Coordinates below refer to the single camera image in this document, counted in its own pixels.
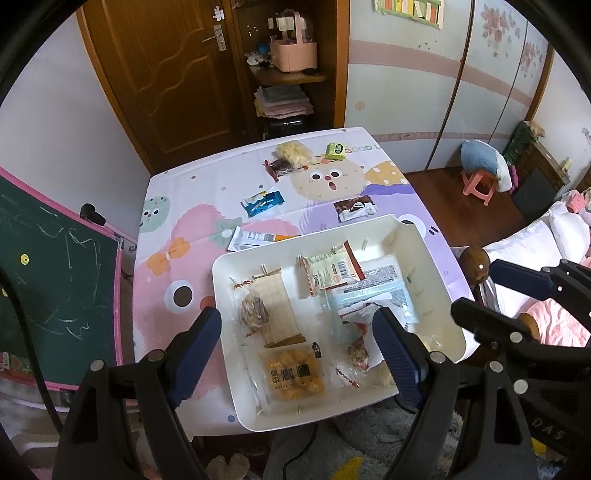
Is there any wooden bed post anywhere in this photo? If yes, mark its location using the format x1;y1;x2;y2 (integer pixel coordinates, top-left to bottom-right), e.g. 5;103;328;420
459;246;491;282

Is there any black cable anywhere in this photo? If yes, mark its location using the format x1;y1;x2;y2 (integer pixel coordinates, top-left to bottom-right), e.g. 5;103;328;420
0;268;63;435

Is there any wooden shelf unit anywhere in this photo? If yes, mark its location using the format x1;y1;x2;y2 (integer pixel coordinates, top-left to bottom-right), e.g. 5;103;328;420
228;0;352;141

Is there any white pillow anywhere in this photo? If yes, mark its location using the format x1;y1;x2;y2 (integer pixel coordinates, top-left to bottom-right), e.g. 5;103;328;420
547;200;591;264

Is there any black bag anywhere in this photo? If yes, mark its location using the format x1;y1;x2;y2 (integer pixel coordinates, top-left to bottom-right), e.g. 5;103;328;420
263;117;305;139

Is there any pink blanket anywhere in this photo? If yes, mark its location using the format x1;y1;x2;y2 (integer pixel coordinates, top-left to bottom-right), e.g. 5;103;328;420
522;298;591;349

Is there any dark wooden cabinet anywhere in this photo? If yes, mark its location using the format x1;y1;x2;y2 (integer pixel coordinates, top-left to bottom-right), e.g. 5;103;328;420
503;121;571;222

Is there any white grey sachet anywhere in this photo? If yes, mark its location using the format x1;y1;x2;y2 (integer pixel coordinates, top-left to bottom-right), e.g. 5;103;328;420
229;226;296;252

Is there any floral sliding wardrobe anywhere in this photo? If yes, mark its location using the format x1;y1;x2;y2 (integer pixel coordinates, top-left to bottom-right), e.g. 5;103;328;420
344;0;591;174

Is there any pink plastic stool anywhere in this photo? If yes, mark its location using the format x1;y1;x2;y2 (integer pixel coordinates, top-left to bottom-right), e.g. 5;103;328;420
462;169;499;206

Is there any clear bag of yellow chips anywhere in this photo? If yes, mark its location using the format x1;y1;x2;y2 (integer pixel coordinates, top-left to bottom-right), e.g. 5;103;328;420
276;141;312;168

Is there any white plastic tray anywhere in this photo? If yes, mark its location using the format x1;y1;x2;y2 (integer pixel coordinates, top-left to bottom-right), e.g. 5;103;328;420
211;213;467;432

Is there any grey fleece pajamas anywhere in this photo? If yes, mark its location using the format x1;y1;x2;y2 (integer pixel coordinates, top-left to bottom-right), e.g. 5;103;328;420
263;401;465;480

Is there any pink handled basket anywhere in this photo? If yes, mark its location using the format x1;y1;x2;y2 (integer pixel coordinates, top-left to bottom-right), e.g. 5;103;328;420
269;10;320;73

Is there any stack of folded cloths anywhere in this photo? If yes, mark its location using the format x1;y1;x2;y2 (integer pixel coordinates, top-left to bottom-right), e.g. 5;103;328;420
254;85;315;118

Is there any colourful wall poster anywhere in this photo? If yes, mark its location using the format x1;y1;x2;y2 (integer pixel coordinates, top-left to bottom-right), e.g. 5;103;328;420
374;0;445;29

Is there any cartoon printed tablecloth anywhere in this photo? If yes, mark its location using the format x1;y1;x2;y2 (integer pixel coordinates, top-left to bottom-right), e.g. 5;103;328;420
131;127;474;437

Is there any blue plush cushion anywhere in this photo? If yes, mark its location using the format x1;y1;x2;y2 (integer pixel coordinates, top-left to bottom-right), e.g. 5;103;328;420
461;140;513;192

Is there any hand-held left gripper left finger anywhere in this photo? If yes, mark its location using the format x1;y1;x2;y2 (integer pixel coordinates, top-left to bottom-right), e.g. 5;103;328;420
53;306;222;480

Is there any light blue packet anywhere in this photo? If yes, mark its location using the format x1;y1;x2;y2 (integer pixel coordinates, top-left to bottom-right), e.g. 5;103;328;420
325;258;419;344

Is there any beige slipper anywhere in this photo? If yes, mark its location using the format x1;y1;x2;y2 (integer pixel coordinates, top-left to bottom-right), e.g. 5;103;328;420
205;453;250;480

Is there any beige paper snack packet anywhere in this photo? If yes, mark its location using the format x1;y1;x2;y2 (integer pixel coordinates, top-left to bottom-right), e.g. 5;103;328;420
253;270;307;348

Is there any black easel knob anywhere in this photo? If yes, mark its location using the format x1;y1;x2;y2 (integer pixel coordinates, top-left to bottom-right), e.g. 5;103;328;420
79;203;107;225

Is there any pink plush toy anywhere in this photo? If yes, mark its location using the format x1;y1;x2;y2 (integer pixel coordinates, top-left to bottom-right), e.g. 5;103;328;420
561;189;591;213

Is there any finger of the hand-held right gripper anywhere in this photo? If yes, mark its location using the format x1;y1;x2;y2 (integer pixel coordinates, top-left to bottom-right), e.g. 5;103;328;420
489;259;591;324
451;299;568;393

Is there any brown white snack packet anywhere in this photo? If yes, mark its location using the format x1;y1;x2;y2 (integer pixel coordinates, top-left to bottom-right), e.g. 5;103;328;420
333;196;377;223

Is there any pink framed chalkboard easel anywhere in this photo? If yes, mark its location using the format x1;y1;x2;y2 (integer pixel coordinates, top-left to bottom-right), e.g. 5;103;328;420
0;166;125;393

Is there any cream red-edged snack packet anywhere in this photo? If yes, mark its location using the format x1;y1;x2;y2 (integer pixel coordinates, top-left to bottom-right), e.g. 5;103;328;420
298;242;365;298

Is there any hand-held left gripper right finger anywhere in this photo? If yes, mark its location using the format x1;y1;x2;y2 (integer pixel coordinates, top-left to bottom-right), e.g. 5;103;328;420
372;306;539;480

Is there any clear packet of orange puffs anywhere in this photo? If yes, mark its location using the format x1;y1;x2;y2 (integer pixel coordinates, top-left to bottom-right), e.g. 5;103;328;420
259;344;326;402

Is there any brown wooden door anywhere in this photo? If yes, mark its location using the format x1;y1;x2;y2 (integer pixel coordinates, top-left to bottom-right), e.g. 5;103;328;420
76;0;259;174

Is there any metal door handle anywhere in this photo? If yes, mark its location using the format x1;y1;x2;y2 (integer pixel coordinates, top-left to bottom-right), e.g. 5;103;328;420
202;24;227;52

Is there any blue white snack packet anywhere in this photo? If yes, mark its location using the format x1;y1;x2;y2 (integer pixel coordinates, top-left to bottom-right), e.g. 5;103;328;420
240;191;283;217

